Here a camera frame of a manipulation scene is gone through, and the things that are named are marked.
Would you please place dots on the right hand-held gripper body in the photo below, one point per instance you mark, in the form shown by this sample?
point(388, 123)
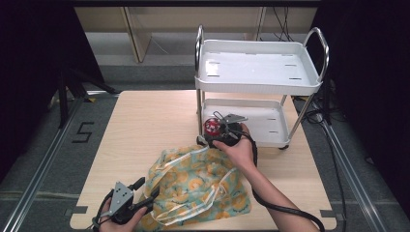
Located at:
point(230, 135)

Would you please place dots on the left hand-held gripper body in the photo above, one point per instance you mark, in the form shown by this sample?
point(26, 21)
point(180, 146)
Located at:
point(122, 199)

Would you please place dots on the red lid candy jar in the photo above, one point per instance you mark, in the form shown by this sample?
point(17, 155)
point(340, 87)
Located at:
point(212, 126)

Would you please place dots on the lemon print fabric bag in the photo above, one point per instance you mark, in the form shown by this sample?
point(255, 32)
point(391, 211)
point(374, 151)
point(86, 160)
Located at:
point(193, 180)

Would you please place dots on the white two-tier cart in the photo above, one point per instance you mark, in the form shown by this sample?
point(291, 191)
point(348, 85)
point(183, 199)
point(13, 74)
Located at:
point(257, 67)

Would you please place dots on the person's right hand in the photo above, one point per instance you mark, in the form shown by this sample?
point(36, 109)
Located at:
point(241, 153)

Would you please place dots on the person's left hand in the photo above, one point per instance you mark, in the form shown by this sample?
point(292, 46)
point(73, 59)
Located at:
point(124, 227)

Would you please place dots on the black metal stand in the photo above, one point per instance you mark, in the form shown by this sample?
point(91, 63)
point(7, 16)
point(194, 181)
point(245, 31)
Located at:
point(69, 90)

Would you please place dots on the light wooden shelf unit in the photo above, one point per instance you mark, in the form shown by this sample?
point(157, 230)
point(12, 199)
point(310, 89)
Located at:
point(135, 32)

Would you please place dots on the black curtain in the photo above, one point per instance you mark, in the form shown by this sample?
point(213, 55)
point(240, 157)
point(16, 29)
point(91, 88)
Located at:
point(32, 64)
point(370, 80)

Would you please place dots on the metal floor rail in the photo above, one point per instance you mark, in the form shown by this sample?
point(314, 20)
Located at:
point(354, 180)
point(38, 174)

